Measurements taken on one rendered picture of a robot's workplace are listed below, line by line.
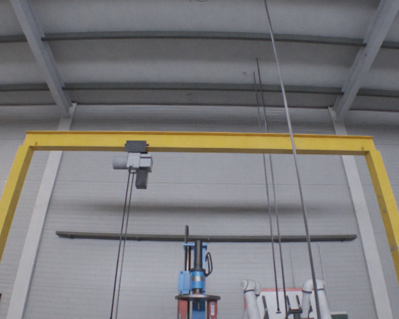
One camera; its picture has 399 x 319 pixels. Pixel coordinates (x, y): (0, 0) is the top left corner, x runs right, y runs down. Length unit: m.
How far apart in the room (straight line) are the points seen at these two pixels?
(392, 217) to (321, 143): 1.41
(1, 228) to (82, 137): 1.65
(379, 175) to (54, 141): 4.72
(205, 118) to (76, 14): 3.73
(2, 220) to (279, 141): 3.93
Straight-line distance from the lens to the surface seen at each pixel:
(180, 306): 3.90
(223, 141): 4.37
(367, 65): 7.33
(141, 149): 4.24
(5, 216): 4.48
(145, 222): 6.41
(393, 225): 4.48
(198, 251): 4.16
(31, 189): 7.60
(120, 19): 6.83
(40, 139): 4.98
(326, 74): 7.88
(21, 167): 4.73
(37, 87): 8.42
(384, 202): 4.56
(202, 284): 3.97
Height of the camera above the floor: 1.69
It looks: 30 degrees up
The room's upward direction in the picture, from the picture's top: 1 degrees clockwise
